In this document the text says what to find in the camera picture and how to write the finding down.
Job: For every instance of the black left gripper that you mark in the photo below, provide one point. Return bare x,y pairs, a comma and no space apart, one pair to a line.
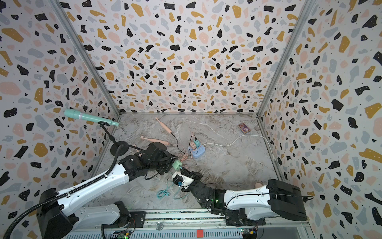
172,158

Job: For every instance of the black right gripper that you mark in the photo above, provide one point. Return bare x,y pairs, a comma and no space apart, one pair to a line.
198,176

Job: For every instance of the green plug adapter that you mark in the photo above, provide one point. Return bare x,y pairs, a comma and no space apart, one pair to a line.
177,164

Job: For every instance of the pink toothbrush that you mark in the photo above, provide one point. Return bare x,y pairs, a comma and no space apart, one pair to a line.
168,130
166,143

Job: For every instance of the pink plug adapter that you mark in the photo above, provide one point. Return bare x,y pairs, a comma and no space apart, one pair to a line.
193,146

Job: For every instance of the teal plug adapter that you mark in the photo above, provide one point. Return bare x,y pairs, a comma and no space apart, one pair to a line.
197,143

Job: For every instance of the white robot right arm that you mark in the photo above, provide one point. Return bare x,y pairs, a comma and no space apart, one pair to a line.
245,207

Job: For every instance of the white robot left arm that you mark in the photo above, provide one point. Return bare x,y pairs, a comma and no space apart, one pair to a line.
62,211

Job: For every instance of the light blue power strip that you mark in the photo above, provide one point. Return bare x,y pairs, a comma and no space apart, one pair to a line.
198,152

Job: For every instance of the black microphone stand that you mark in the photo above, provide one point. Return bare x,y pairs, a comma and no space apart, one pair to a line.
118,148

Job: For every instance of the small colourful card box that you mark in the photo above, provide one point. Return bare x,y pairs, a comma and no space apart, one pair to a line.
244,128

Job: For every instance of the mint green microphone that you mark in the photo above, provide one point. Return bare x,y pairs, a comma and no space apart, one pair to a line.
78,115

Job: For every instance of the black corrugated conduit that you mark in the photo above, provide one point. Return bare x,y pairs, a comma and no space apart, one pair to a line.
59,213

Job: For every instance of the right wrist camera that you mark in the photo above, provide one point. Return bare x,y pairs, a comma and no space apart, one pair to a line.
182,180

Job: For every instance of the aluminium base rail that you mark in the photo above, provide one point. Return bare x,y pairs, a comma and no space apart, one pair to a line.
193,224

